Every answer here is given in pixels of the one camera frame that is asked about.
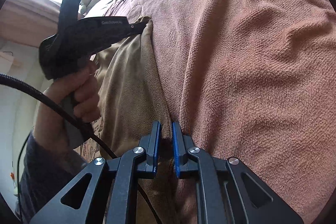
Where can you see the brown t-shirt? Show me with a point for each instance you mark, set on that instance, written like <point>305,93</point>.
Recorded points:
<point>131,99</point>

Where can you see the person's left hand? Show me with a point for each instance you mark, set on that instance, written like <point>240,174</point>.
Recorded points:
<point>78,93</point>

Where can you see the pink terry bed blanket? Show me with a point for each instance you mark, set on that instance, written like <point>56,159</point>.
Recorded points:
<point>254,79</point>

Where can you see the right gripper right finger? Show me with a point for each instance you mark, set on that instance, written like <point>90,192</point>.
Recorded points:
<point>227,190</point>

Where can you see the dark sleeve left forearm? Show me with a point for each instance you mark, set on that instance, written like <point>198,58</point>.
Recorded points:
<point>45,173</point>

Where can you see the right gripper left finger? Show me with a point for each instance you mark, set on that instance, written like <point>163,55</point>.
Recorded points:
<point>105,191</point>

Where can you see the pink curtain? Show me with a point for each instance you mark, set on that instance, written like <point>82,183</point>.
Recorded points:
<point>29,22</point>

